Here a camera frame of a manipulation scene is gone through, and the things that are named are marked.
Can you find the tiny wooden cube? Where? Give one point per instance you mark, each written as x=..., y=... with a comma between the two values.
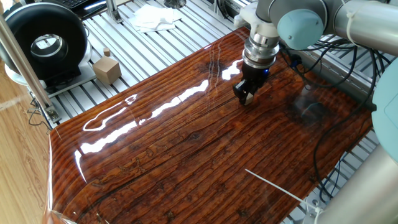
x=107, y=52

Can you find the dark round metal object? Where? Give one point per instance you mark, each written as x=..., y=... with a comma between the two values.
x=174, y=3

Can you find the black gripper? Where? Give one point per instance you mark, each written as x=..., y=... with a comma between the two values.
x=254, y=76

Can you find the white fan base plate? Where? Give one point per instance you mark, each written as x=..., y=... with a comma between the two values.
x=84, y=74

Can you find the glossy wood grain mat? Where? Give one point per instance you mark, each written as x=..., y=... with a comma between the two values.
x=186, y=140

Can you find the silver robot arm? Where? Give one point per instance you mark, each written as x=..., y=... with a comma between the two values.
x=367, y=196

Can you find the black round duct fan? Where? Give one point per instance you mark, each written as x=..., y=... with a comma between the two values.
x=18, y=34

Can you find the short aluminium bracket post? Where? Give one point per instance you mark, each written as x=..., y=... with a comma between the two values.
x=113, y=12

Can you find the white cloth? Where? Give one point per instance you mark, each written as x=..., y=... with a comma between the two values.
x=154, y=18

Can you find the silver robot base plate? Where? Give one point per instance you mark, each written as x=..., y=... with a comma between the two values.
x=314, y=205

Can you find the aluminium frame post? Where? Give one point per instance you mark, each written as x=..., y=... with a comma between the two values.
x=28, y=71

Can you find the large wooden cube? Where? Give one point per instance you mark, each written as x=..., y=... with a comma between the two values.
x=107, y=71

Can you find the black keyboard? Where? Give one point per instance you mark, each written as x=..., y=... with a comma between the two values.
x=74, y=3

